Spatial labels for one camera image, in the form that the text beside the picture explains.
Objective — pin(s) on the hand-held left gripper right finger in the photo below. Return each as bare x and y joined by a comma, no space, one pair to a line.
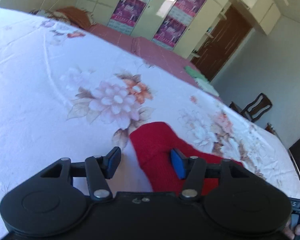
179,164

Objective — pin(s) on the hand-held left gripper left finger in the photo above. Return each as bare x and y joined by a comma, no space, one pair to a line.
113,162

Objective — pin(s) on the red knit garment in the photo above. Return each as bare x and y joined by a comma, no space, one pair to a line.
162,155

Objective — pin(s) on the pale folded cloth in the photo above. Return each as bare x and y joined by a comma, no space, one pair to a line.
206,86

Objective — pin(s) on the white floral bed sheet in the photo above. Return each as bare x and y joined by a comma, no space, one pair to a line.
65,85

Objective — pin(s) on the green folded cloth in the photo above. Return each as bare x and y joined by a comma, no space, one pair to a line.
193,72

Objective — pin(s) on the dark wooden chair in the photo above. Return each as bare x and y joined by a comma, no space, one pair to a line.
257,107

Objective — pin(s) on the pink bedspread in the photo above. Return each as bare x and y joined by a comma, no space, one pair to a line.
160,55

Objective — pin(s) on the brown wooden door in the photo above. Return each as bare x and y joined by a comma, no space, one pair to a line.
222,42

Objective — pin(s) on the orange knit cloth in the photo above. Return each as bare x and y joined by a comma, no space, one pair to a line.
76,17

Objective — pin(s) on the cream wardrobe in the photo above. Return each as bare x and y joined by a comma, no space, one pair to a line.
215,2

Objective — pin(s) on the pink wall poster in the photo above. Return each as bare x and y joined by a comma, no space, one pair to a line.
171,31
190,2
128,12

